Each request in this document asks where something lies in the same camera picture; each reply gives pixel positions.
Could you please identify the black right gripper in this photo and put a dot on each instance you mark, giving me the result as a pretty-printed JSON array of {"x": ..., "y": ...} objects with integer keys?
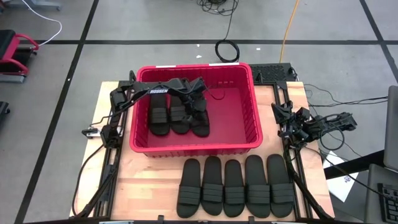
[{"x": 297, "y": 124}]

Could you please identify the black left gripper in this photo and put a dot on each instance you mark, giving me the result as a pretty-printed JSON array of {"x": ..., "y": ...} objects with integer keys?
[{"x": 196, "y": 106}]

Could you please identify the black foam slide sandal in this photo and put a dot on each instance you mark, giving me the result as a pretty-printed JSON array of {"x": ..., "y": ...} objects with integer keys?
[
  {"x": 281, "y": 193},
  {"x": 257, "y": 193},
  {"x": 178, "y": 118},
  {"x": 201, "y": 129},
  {"x": 212, "y": 193},
  {"x": 159, "y": 119},
  {"x": 234, "y": 194},
  {"x": 189, "y": 194}
]

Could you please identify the red plastic bin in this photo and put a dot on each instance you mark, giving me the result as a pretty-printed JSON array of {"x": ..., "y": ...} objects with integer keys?
[{"x": 230, "y": 118}]

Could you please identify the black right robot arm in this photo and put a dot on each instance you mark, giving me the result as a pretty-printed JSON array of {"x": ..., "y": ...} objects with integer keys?
[{"x": 326, "y": 124}]

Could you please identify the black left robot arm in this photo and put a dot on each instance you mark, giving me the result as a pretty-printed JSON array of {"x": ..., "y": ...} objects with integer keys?
[{"x": 146, "y": 88}]

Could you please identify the black perforated metal box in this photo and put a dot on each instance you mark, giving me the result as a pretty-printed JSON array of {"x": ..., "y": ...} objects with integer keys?
[{"x": 272, "y": 73}]

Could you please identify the white paper sheet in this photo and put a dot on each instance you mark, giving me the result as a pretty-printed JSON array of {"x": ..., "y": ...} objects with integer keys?
[{"x": 339, "y": 186}]

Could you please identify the black desk bar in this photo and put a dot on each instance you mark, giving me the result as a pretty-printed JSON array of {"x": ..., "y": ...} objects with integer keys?
[{"x": 357, "y": 165}]

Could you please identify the grey computer monitor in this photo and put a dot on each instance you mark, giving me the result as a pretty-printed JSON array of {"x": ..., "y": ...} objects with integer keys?
[{"x": 392, "y": 130}]

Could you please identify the grey desk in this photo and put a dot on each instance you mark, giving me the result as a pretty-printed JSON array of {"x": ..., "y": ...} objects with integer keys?
[{"x": 373, "y": 193}]

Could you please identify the black computer keyboard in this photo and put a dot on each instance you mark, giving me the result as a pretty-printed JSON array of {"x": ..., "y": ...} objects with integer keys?
[{"x": 390, "y": 202}]

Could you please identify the black caster base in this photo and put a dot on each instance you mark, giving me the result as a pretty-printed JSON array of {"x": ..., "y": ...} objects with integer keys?
[{"x": 3, "y": 107}]

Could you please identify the grey rolling cart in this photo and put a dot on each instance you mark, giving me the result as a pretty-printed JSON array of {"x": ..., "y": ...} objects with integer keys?
[{"x": 37, "y": 3}]

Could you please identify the red black rolling cart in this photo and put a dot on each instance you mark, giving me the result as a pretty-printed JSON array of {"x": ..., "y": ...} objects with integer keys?
[{"x": 11, "y": 49}]

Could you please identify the small silver metal bracket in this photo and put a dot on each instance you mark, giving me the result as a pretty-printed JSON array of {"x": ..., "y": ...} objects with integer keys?
[{"x": 90, "y": 132}]

